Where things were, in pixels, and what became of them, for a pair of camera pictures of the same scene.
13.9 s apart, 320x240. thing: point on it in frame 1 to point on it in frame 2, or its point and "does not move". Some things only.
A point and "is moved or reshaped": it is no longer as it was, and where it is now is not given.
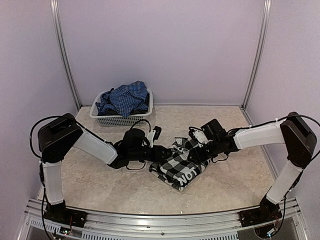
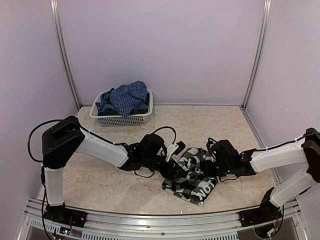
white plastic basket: x=105 y=120 does not move
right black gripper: x=201 y=158 to x=208 y=172
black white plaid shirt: x=178 y=171 is moved or reshaped
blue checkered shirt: x=125 y=100 does not move
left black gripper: x=158 y=155 to x=171 y=175
